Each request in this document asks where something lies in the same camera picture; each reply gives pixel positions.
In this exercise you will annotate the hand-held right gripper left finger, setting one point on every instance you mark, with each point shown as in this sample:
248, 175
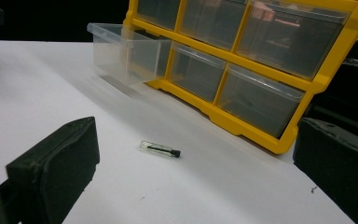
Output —
52, 168

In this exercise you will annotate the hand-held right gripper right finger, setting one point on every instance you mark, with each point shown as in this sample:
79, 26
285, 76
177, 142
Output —
338, 161

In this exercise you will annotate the yellow drawer cabinet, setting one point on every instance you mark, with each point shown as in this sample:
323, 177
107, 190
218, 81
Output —
320, 77

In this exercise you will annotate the small clear vial black cap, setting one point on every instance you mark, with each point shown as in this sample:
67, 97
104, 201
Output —
160, 149

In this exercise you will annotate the clear plastic drawer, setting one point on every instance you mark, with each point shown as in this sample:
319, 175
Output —
127, 53
195, 71
158, 12
213, 21
258, 99
289, 39

